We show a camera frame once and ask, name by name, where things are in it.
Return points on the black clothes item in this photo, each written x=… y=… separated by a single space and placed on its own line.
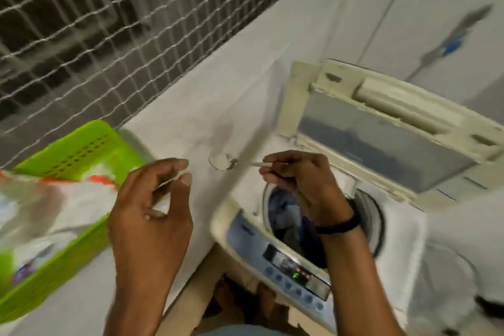
x=311 y=247

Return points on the white mesh laundry basket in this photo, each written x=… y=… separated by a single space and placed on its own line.
x=445 y=288

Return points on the white window safety net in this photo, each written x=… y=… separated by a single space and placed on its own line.
x=118 y=32

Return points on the green plastic basket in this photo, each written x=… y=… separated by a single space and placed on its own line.
x=78 y=146

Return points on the person's right forearm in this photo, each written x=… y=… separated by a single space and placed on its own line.
x=358 y=284

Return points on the dark blue clothes item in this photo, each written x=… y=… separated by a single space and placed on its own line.
x=283 y=209

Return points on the person's right leg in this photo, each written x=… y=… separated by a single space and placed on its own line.
x=271 y=304

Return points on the detergent powder packet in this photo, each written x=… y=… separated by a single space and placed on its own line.
x=51 y=209

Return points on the person's left hand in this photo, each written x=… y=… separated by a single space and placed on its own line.
x=149 y=229

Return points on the colourful printed shirt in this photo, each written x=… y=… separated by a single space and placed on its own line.
x=244 y=331

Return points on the person's right hand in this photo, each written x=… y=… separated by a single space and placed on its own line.
x=311 y=186

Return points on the black sliding door frame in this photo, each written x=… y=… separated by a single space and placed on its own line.
x=492 y=304

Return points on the white and blue washing machine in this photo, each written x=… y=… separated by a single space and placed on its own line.
x=393 y=119

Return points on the black wristband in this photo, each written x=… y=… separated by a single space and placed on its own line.
x=338 y=225

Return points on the metal spoon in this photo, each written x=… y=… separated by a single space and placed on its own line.
x=222 y=161

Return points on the metal water tap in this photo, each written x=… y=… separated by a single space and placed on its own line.
x=476 y=20

